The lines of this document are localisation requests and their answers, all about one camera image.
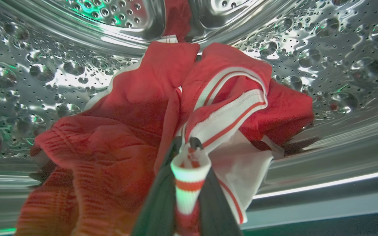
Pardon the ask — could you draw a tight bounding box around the perforated steel washer drum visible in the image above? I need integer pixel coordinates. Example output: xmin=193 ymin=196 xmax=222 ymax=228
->
xmin=0 ymin=0 xmax=378 ymax=204

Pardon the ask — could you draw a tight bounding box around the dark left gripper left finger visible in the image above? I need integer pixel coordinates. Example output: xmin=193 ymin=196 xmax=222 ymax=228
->
xmin=132 ymin=136 xmax=183 ymax=236

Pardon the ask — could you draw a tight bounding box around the red and white garment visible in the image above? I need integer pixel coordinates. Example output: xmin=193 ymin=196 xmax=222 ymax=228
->
xmin=15 ymin=0 xmax=315 ymax=236

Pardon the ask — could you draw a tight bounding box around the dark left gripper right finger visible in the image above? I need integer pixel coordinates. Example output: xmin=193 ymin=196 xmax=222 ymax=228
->
xmin=189 ymin=138 xmax=244 ymax=236

